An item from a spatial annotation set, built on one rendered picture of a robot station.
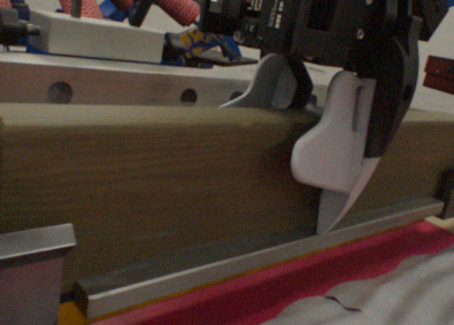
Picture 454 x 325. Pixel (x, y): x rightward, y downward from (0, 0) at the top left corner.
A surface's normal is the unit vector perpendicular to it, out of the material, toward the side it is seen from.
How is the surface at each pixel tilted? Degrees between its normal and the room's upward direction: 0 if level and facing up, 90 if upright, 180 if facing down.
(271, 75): 98
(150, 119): 27
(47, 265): 90
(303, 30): 90
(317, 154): 82
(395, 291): 32
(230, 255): 0
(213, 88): 90
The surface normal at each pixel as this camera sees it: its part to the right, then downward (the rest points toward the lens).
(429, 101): -0.76, 0.04
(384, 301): 0.58, -0.62
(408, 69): 0.65, 0.13
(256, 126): 0.64, -0.14
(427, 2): 0.64, 0.36
